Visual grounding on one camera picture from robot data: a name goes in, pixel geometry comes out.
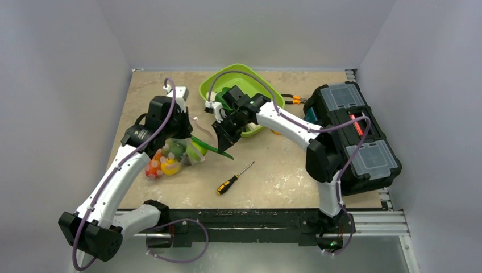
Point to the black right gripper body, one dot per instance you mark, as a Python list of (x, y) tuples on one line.
[(229, 123)]

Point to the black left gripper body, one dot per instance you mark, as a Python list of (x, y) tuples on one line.
[(173, 128)]

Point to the green mango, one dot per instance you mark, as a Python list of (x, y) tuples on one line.
[(177, 147)]

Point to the green plastic tray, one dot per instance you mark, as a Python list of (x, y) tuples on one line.
[(250, 82)]

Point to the clear zip bag pink dots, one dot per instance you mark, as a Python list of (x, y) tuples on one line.
[(185, 161)]

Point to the orange persimmon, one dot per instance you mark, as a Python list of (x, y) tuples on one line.
[(159, 155)]

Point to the red bell pepper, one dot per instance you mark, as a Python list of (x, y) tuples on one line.
[(153, 169)]

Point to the green apple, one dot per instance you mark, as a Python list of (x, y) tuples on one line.
[(195, 152)]

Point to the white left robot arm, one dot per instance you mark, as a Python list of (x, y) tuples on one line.
[(94, 230)]

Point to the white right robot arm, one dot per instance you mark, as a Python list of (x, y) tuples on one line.
[(323, 152)]

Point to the green bok choy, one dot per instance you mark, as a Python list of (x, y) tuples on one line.
[(227, 101)]

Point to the yellow black screwdriver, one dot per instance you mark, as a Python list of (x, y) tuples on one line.
[(224, 187)]

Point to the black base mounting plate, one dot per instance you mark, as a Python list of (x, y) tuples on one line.
[(304, 227)]

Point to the black toolbox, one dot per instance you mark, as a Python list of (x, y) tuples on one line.
[(375, 165)]

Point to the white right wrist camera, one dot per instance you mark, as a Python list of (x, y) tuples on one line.
[(216, 109)]

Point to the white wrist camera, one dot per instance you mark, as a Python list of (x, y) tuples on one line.
[(216, 109), (177, 93)]

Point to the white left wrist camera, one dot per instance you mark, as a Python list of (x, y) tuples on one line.
[(177, 93)]

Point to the orange handled pliers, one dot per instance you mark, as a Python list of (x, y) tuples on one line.
[(293, 99)]

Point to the aluminium frame rail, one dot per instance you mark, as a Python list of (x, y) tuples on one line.
[(369, 223)]

